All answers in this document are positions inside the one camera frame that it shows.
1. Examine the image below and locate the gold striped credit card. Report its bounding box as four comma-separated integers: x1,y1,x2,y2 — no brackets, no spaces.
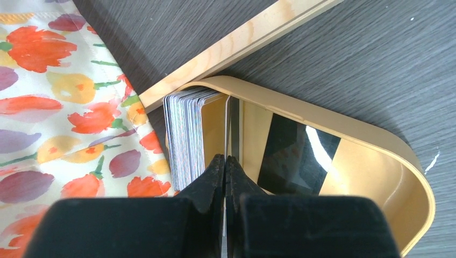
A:
224,96,243,164

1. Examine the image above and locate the stack of credit cards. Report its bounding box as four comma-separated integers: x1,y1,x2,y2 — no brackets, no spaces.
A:
163,87,229,191

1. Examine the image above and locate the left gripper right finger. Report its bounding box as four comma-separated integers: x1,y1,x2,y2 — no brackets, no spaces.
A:
225,156,400,257

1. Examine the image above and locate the wooden clothes rack frame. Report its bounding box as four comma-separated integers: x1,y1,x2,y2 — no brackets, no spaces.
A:
139,0,340,112

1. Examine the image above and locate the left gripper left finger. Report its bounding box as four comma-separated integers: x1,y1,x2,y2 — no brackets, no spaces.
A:
24,154,225,257

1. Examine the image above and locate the black card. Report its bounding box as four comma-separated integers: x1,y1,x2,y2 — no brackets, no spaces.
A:
257,114,341,195

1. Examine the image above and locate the orange floral fabric bag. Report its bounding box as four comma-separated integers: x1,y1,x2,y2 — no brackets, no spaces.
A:
1,1,177,257

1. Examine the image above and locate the orange oval tray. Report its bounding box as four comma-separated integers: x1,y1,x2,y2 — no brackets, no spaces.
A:
183,76,436,256

